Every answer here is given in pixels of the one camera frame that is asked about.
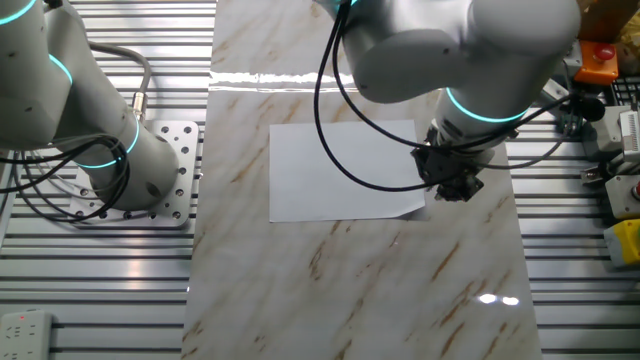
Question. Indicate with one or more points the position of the black keyboard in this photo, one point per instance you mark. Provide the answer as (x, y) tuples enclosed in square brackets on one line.
[(627, 90)]

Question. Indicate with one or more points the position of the aluminium robot mounting plate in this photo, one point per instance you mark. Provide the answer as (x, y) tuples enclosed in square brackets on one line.
[(185, 175)]

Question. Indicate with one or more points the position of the marble pattern table mat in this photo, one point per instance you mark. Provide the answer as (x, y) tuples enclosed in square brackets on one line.
[(350, 290)]

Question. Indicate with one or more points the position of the grey box with red button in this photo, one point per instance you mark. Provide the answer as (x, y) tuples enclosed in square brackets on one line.
[(622, 197)]

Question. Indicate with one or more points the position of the brown wooden board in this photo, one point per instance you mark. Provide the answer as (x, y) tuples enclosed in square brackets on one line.
[(607, 17)]

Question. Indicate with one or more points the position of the yellow button box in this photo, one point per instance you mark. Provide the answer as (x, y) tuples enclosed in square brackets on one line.
[(624, 244)]

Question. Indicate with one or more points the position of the orange emergency stop box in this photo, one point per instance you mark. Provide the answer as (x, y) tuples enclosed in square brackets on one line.
[(597, 67)]

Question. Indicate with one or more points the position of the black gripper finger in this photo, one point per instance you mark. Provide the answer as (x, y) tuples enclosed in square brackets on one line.
[(446, 193), (470, 191)]

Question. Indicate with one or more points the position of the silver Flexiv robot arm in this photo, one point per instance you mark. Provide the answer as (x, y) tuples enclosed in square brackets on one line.
[(450, 45)]

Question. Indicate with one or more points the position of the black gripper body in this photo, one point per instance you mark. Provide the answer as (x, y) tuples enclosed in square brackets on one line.
[(447, 167)]

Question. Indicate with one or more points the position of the white paper sheet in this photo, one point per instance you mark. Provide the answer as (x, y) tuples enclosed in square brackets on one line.
[(295, 175)]

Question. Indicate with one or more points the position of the green hex key set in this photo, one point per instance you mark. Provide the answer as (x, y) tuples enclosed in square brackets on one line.
[(570, 125)]

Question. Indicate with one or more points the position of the grey box with green button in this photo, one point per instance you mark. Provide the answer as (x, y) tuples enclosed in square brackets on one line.
[(574, 57)]

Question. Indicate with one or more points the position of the silver finned camera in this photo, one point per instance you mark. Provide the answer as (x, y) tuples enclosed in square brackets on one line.
[(607, 135)]

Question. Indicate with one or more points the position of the white power strip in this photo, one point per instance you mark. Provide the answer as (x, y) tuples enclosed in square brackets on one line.
[(25, 335)]

